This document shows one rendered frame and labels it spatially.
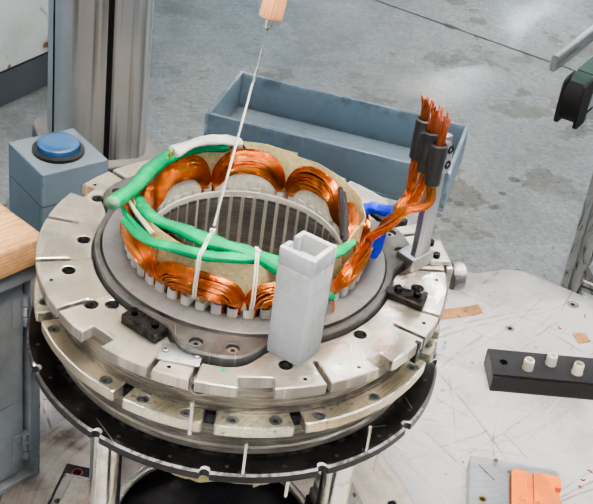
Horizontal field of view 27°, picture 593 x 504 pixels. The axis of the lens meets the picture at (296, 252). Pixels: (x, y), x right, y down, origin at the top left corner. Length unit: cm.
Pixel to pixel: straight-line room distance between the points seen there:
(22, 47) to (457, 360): 224
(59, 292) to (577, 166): 278
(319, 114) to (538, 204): 208
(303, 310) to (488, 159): 270
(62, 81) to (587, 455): 69
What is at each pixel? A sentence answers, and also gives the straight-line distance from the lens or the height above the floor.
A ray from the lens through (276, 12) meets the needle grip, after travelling 87.
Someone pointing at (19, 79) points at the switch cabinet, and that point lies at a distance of 353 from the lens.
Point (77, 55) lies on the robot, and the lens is 137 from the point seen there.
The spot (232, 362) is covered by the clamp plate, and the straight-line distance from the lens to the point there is 87.
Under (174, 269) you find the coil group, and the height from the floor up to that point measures 113.
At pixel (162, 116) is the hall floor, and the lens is 350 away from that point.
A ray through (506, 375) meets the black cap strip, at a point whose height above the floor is 80.
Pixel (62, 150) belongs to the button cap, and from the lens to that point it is 121.
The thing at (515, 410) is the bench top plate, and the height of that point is 78.
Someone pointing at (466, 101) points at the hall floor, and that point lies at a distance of 383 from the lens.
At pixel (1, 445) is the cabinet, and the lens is 116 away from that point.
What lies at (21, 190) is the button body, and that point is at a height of 99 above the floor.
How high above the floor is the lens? 164
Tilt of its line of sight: 33 degrees down
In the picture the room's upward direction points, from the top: 8 degrees clockwise
